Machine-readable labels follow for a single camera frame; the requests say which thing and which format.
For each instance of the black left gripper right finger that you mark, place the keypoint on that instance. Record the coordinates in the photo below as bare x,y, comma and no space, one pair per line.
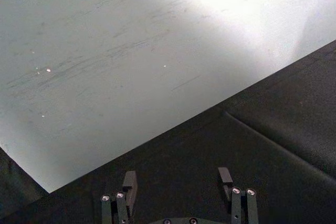
240,205

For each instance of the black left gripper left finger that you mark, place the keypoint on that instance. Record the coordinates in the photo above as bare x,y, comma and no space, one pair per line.
123,205

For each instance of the black table cloth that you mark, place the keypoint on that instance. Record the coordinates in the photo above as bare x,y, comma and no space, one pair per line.
236,155

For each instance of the plain pale wall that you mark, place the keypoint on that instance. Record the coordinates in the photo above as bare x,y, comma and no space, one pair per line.
118,51

